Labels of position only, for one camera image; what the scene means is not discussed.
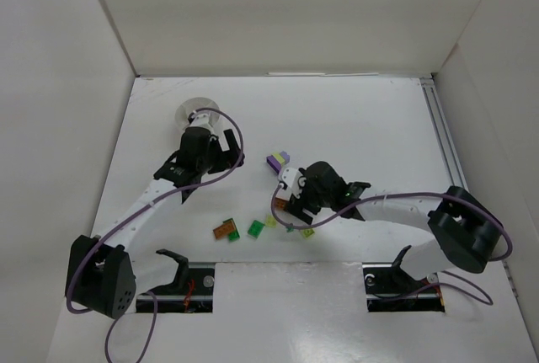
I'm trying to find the purple and yellow lego stack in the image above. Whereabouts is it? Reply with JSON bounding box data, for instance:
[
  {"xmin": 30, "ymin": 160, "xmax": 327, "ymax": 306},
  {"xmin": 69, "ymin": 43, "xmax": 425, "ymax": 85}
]
[{"xmin": 266, "ymin": 151, "xmax": 290, "ymax": 174}]

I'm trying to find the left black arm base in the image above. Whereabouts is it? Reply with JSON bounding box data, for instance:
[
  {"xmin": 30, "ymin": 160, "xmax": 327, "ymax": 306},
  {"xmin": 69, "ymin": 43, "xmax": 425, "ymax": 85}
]
[{"xmin": 134, "ymin": 248, "xmax": 216, "ymax": 314}]

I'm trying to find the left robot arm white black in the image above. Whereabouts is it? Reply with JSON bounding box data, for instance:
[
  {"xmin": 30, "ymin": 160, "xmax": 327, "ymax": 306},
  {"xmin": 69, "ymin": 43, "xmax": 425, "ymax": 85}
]
[{"xmin": 65, "ymin": 127, "xmax": 244, "ymax": 319}]

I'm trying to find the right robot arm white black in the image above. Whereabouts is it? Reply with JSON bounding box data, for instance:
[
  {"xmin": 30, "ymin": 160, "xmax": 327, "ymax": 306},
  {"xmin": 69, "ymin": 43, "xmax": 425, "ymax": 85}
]
[{"xmin": 279, "ymin": 161, "xmax": 506, "ymax": 280}]

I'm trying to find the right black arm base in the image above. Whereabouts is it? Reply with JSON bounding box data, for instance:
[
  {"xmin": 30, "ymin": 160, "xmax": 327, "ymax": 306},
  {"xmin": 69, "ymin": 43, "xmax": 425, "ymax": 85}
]
[{"xmin": 362, "ymin": 245, "xmax": 446, "ymax": 312}]

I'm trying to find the orange lego brick right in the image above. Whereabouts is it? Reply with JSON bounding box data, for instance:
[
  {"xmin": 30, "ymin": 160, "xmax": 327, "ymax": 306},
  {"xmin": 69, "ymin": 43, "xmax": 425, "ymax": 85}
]
[{"xmin": 273, "ymin": 197, "xmax": 288, "ymax": 210}]

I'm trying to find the orange lego brick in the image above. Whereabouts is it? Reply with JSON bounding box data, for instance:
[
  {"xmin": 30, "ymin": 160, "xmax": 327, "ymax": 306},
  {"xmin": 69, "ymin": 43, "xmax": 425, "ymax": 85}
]
[
  {"xmin": 273, "ymin": 197, "xmax": 288, "ymax": 210},
  {"xmin": 213, "ymin": 219, "xmax": 236, "ymax": 240}
]

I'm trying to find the lime transparent lego brick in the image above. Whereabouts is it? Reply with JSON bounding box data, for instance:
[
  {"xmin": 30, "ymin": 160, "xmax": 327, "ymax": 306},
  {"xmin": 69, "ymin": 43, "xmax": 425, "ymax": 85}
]
[{"xmin": 300, "ymin": 228, "xmax": 315, "ymax": 239}]

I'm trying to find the pale yellow lego brick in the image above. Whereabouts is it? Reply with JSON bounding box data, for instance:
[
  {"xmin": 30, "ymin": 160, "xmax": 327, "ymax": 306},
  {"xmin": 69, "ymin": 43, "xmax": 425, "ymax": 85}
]
[{"xmin": 264, "ymin": 214, "xmax": 278, "ymax": 228}]

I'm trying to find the green lego brick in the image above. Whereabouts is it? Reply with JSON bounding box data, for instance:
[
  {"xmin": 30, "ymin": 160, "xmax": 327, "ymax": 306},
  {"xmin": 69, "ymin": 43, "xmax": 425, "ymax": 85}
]
[{"xmin": 248, "ymin": 220, "xmax": 264, "ymax": 239}]

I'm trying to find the white round divided container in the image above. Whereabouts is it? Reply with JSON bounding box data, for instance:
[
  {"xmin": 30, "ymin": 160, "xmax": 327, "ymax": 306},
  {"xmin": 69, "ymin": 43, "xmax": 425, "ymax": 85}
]
[{"xmin": 174, "ymin": 97, "xmax": 222, "ymax": 136}]

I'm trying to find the green lego under orange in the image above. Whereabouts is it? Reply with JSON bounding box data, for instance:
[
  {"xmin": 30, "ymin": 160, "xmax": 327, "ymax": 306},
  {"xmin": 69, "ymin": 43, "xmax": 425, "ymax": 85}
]
[{"xmin": 223, "ymin": 218, "xmax": 240, "ymax": 243}]

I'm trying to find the orange lego brick left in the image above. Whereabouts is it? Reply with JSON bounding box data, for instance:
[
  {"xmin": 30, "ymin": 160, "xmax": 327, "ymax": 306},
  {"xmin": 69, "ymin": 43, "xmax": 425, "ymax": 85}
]
[{"xmin": 213, "ymin": 219, "xmax": 236, "ymax": 240}]

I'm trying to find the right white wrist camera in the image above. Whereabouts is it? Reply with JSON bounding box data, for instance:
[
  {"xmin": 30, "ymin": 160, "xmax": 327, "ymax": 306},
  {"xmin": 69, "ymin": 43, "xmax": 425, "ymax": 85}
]
[{"xmin": 275, "ymin": 167, "xmax": 308, "ymax": 204}]

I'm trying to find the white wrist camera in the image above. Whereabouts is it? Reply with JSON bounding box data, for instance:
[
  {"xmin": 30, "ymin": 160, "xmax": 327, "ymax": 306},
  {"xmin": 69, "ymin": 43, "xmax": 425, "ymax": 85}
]
[
  {"xmin": 188, "ymin": 109, "xmax": 220, "ymax": 134},
  {"xmin": 275, "ymin": 167, "xmax": 308, "ymax": 204}
]

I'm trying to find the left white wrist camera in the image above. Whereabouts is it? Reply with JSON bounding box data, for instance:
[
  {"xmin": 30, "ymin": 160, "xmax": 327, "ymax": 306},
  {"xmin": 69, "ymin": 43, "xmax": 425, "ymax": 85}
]
[{"xmin": 188, "ymin": 109, "xmax": 220, "ymax": 134}]

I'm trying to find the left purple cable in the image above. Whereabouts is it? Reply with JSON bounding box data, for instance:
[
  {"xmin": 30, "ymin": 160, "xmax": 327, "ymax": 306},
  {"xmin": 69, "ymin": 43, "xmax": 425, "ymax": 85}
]
[{"xmin": 65, "ymin": 109, "xmax": 245, "ymax": 358}]

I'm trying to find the purple cable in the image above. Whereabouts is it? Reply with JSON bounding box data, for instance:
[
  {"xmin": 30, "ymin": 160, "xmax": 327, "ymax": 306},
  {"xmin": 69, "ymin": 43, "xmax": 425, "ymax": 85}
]
[
  {"xmin": 65, "ymin": 109, "xmax": 245, "ymax": 358},
  {"xmin": 271, "ymin": 181, "xmax": 515, "ymax": 307}
]

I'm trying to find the aluminium rail right edge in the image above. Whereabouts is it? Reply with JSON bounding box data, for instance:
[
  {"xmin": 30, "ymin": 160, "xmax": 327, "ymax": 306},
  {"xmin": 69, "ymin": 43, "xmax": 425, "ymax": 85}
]
[{"xmin": 419, "ymin": 77, "xmax": 468, "ymax": 190}]

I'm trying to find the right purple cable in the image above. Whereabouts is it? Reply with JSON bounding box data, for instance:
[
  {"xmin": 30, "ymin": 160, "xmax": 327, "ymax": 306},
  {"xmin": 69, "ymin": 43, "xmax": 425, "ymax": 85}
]
[{"xmin": 271, "ymin": 181, "xmax": 515, "ymax": 307}]

